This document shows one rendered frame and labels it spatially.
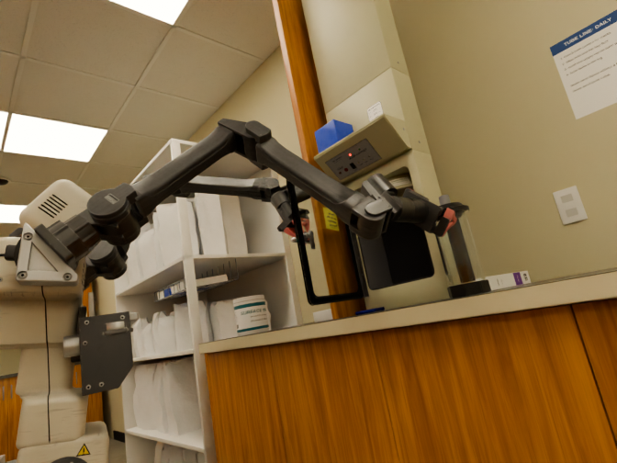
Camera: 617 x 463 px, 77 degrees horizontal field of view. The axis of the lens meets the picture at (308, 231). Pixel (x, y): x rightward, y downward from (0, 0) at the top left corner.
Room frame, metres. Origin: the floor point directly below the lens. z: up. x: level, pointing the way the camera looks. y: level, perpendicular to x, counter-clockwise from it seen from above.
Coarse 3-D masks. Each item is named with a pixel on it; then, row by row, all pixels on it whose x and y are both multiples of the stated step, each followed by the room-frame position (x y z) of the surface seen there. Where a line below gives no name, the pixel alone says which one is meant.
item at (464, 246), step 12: (456, 216) 0.98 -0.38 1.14; (456, 228) 0.98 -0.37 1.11; (468, 228) 0.99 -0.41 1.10; (444, 240) 1.00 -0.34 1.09; (456, 240) 0.98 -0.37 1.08; (468, 240) 0.98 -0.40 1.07; (444, 252) 1.00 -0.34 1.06; (456, 252) 0.98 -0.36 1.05; (468, 252) 0.98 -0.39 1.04; (444, 264) 1.02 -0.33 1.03; (456, 264) 0.99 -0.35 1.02; (468, 264) 0.98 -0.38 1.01; (480, 264) 0.99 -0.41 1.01; (456, 276) 0.99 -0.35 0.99; (468, 276) 0.98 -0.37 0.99; (480, 276) 0.98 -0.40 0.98
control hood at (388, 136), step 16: (368, 128) 1.12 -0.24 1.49; (384, 128) 1.10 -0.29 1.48; (400, 128) 1.12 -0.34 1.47; (336, 144) 1.22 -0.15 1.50; (352, 144) 1.19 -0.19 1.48; (384, 144) 1.15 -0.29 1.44; (400, 144) 1.13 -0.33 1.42; (320, 160) 1.29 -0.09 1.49; (384, 160) 1.20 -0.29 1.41; (336, 176) 1.33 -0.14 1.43; (352, 176) 1.30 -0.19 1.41
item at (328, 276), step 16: (288, 192) 1.12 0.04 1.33; (304, 192) 1.17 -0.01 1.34; (304, 208) 1.16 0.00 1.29; (320, 208) 1.23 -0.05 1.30; (304, 224) 1.15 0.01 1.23; (320, 224) 1.22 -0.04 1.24; (336, 224) 1.29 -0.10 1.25; (320, 240) 1.20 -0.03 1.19; (336, 240) 1.28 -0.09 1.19; (320, 256) 1.19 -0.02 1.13; (336, 256) 1.26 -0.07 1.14; (304, 272) 1.11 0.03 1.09; (320, 272) 1.18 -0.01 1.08; (336, 272) 1.25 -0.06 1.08; (352, 272) 1.32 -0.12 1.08; (320, 288) 1.16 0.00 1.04; (336, 288) 1.23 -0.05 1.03; (352, 288) 1.31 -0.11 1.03; (320, 304) 1.16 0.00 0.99
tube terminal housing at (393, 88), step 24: (384, 72) 1.17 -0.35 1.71; (360, 96) 1.25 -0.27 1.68; (384, 96) 1.19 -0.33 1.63; (408, 96) 1.19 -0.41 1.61; (360, 120) 1.27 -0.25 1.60; (408, 120) 1.16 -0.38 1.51; (384, 168) 1.23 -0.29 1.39; (408, 168) 1.21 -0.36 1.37; (432, 168) 1.22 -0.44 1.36; (360, 192) 1.37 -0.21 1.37; (432, 192) 1.19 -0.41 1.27; (432, 240) 1.16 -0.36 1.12; (384, 288) 1.31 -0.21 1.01; (408, 288) 1.25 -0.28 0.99; (432, 288) 1.18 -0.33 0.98
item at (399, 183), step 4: (392, 176) 1.26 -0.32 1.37; (396, 176) 1.25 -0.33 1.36; (400, 176) 1.25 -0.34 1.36; (404, 176) 1.25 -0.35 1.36; (408, 176) 1.25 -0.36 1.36; (388, 180) 1.26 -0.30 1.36; (392, 180) 1.25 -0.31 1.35; (396, 180) 1.25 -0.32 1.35; (400, 180) 1.24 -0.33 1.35; (404, 180) 1.24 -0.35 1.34; (408, 180) 1.24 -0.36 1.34; (392, 184) 1.25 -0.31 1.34; (396, 184) 1.24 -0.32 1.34; (400, 184) 1.24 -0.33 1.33; (404, 184) 1.23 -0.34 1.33; (408, 184) 1.23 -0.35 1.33; (400, 188) 1.38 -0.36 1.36; (404, 188) 1.38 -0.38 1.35; (412, 188) 1.36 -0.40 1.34; (400, 192) 1.39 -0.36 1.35; (400, 196) 1.39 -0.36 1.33
